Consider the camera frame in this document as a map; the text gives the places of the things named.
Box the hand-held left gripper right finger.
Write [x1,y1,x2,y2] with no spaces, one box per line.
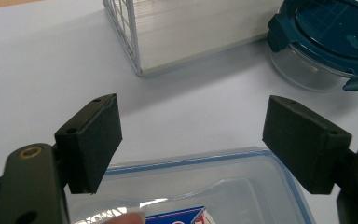
[262,94,353,195]

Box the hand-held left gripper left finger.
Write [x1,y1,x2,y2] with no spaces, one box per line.
[54,92,123,195]

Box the dark blue round plate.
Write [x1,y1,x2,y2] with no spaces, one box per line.
[267,0,358,93]

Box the rectangular clear plastic food container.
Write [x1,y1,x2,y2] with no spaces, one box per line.
[64,147,317,224]

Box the white wire shelf rack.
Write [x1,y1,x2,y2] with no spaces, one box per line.
[102,0,284,77]

